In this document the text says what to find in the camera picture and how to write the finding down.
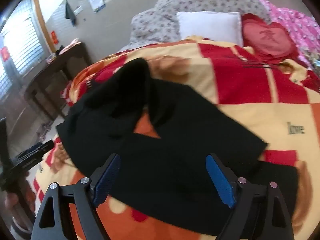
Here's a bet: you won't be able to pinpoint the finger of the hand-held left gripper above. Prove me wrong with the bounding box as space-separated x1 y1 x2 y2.
15 140 55 161

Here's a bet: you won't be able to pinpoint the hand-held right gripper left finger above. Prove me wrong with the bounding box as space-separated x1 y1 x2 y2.
30 152 122 240

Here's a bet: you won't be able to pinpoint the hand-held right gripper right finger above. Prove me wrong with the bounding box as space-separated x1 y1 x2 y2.
205 153 295 240

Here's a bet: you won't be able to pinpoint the black pants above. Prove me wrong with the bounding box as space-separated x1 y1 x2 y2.
55 57 299 238

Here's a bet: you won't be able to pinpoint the red yellow printed blanket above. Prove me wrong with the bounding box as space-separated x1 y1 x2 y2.
30 36 320 240

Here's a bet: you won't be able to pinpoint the dark wooden desk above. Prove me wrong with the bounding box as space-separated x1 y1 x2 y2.
24 42 92 120

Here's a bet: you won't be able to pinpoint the window with blinds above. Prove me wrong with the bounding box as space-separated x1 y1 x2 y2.
0 0 47 100

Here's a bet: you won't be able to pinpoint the pink item on desk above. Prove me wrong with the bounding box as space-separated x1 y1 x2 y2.
59 38 79 54

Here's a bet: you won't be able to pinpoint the dark hanging cloth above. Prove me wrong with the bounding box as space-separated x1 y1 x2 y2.
65 0 76 26

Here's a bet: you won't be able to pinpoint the red heart cushion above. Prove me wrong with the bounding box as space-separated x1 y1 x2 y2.
241 13 300 64

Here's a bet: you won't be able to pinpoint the colourful patterned cloth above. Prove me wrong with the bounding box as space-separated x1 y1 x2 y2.
308 50 320 70

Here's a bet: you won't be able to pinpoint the white pillow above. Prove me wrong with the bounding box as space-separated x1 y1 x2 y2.
176 11 244 47

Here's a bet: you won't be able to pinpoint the floral beige pillows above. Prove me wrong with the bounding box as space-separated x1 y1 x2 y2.
117 0 273 53

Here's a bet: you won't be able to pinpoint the pink printed quilt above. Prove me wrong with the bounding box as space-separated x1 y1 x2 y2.
255 0 320 70

